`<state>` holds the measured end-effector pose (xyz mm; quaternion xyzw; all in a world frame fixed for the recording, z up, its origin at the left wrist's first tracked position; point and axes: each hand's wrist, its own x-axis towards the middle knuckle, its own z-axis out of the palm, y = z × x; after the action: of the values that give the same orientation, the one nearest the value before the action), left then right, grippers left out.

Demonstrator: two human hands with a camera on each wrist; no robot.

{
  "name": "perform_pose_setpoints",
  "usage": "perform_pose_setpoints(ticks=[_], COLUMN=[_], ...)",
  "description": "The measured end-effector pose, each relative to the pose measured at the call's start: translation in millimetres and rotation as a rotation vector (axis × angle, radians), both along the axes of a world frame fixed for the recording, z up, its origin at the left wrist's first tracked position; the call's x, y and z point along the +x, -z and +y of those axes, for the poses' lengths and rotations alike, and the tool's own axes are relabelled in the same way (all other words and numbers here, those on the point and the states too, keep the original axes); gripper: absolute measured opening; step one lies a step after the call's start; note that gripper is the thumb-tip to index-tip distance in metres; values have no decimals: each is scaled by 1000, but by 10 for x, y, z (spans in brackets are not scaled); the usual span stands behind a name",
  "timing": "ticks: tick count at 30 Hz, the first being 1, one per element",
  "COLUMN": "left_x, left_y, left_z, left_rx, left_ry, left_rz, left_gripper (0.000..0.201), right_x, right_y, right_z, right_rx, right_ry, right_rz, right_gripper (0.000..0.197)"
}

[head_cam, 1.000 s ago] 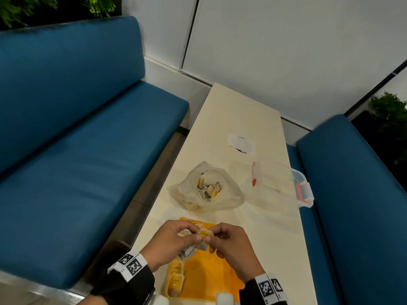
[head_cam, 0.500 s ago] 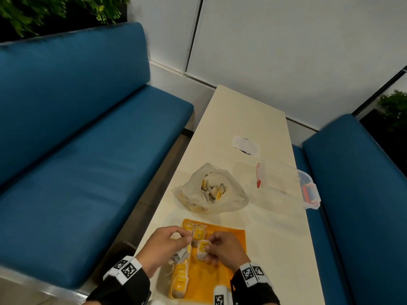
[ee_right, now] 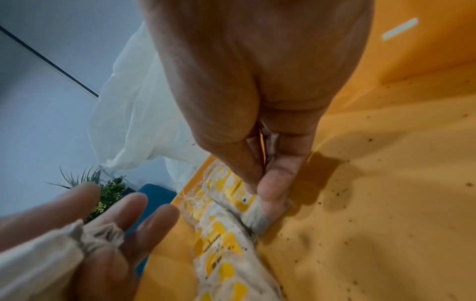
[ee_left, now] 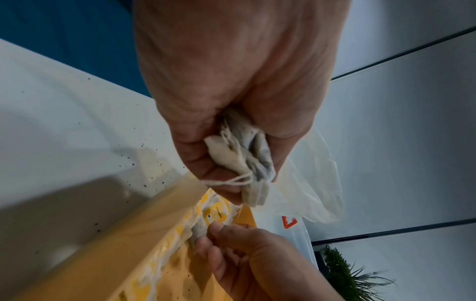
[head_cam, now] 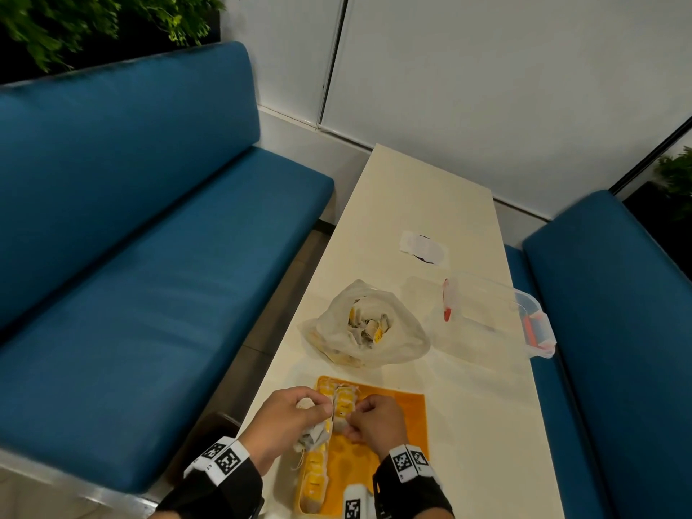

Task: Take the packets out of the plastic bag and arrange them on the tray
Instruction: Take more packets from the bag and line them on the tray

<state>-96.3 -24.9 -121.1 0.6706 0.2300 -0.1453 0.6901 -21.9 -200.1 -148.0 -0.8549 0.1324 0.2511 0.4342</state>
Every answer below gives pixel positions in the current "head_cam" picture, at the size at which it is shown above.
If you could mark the person's right hand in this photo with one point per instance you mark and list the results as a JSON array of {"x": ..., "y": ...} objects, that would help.
[{"x": 381, "y": 427}]

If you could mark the person's left hand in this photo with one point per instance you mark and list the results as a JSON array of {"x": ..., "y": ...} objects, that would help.
[{"x": 276, "y": 427}]

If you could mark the yellow tray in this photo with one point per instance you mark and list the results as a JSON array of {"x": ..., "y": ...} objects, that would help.
[{"x": 411, "y": 421}]

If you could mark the yellow tagged tea bag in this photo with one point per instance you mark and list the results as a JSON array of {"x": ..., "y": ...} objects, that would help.
[{"x": 341, "y": 424}]

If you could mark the bunch of tea bags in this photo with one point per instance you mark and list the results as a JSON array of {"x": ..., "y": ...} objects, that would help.
[{"x": 316, "y": 435}]

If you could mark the row of tea bags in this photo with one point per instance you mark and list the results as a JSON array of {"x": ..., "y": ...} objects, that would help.
[{"x": 315, "y": 470}]

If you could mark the clear plastic bag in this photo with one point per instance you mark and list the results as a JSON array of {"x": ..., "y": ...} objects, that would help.
[{"x": 408, "y": 335}]

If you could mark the clear box with red latches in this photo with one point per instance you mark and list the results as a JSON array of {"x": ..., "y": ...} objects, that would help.
[{"x": 486, "y": 318}]

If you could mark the person's right forearm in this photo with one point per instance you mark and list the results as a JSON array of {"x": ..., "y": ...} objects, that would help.
[{"x": 416, "y": 497}]

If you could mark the person's left forearm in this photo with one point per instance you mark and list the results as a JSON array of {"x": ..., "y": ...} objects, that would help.
[{"x": 227, "y": 497}]

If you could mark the white marker wristband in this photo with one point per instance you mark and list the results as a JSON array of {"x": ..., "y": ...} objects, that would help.
[
  {"x": 224, "y": 459},
  {"x": 408, "y": 462}
]

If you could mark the white paper patch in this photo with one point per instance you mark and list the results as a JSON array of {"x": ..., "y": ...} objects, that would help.
[{"x": 424, "y": 248}]

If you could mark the blue sofa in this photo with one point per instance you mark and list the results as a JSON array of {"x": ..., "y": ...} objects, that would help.
[
  {"x": 151, "y": 264},
  {"x": 622, "y": 367}
]

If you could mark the black metal pole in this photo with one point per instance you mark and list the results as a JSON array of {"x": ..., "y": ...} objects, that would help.
[{"x": 651, "y": 155}]

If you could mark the green leafy plant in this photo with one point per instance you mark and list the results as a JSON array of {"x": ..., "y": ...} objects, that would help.
[
  {"x": 676, "y": 178},
  {"x": 43, "y": 26}
]

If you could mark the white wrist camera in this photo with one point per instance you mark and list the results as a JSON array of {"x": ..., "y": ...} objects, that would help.
[{"x": 354, "y": 505}]

